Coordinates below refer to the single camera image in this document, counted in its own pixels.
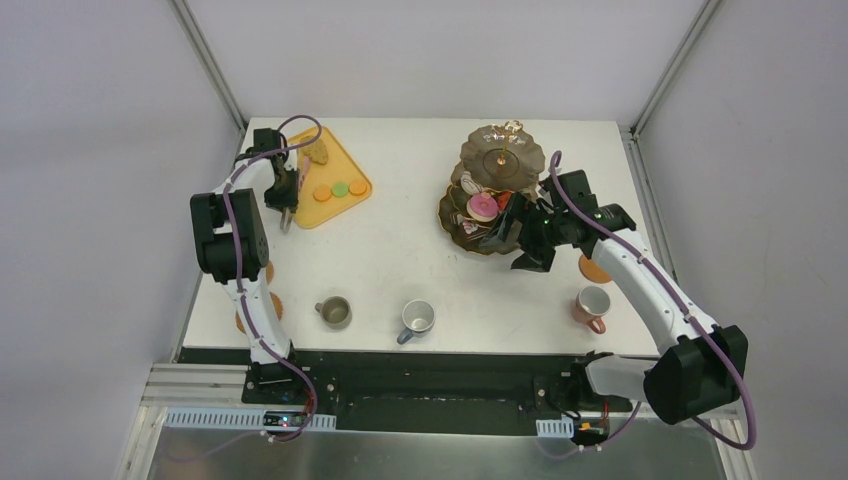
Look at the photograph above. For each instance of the pink mug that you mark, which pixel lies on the pink mug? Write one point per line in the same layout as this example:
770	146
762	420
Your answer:
589	307

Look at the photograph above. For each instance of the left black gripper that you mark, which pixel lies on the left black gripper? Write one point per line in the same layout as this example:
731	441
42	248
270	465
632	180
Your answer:
284	201

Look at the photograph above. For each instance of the right white cable duct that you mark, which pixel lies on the right white cable duct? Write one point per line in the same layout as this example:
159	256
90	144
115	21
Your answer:
555	428

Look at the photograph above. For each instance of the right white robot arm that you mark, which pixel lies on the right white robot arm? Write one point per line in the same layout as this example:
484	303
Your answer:
700	364

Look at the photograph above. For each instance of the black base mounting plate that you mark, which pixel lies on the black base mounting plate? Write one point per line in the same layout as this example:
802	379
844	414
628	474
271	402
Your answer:
405	392

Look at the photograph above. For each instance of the grey small cup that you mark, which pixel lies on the grey small cup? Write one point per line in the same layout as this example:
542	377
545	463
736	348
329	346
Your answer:
335	312

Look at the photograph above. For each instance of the left white cable duct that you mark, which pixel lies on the left white cable duct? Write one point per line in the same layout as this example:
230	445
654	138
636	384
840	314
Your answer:
246	419

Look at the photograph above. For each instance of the yellow serving tray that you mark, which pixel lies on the yellow serving tray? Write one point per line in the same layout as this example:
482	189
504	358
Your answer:
341	167

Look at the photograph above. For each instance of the orange round coaster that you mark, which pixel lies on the orange round coaster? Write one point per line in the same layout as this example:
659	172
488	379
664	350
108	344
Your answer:
592	271

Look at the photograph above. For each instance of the green sandwich cookie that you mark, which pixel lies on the green sandwich cookie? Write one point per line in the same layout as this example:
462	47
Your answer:
340	189

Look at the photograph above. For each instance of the chocolate cake slice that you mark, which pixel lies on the chocolate cake slice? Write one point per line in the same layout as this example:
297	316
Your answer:
457	218

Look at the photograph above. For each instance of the red strawberry donut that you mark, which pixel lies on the red strawberry donut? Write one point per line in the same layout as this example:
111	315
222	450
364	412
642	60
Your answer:
502	199

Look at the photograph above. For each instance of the aluminium frame rail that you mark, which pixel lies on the aluminium frame rail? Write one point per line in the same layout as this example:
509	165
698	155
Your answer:
194	385

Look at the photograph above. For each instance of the pink frosted donut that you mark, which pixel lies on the pink frosted donut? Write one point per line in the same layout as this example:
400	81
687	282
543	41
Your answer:
482	207

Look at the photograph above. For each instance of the pink handled metal tongs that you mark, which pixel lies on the pink handled metal tongs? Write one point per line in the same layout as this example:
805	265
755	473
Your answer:
301	175

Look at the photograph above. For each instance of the three tier glass stand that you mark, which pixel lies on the three tier glass stand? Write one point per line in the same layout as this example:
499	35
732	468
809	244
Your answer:
501	157

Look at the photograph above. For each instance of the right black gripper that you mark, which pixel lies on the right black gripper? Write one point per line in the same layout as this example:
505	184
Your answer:
530	234

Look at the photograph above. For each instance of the white striped donut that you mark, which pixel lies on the white striped donut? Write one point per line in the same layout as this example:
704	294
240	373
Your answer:
470	186

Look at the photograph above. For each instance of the white cable duct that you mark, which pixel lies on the white cable duct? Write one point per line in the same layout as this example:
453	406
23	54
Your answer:
246	419
555	428

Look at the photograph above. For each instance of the blue grey mug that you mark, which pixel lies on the blue grey mug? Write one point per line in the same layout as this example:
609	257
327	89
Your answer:
418	317

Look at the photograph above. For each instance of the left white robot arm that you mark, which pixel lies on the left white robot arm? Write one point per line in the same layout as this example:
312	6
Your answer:
232	247

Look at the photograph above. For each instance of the dark chocolate cake piece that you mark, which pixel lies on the dark chocolate cake piece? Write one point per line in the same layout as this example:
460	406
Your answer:
469	228

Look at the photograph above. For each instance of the orange sandwich cookie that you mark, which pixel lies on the orange sandwich cookie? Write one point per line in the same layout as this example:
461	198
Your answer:
358	188
322	193

